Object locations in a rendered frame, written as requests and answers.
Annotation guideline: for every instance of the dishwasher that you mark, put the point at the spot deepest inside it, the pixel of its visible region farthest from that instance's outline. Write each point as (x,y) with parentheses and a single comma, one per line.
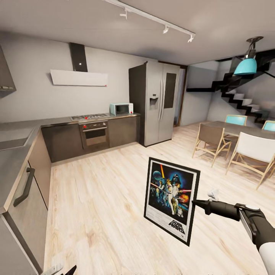
(27,217)

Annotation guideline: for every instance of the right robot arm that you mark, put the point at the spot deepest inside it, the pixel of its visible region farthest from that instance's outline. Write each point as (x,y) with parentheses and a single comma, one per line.
(260,231)

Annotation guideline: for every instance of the poster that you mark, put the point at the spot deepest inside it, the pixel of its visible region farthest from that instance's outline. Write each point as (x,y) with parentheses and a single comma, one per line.
(170,190)

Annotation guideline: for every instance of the fixed window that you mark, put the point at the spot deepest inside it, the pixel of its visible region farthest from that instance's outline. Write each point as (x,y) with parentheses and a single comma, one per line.
(180,91)

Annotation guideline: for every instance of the oven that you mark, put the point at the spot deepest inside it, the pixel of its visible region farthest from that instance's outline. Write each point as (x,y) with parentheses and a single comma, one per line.
(94,134)

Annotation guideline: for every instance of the room light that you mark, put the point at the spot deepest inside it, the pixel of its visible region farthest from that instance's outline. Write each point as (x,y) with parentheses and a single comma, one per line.
(249,64)

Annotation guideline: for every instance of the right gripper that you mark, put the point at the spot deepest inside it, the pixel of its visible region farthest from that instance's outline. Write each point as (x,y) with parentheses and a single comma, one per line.
(212,207)

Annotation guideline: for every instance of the burner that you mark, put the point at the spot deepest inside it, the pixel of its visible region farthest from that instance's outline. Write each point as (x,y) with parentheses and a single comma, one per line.
(87,117)

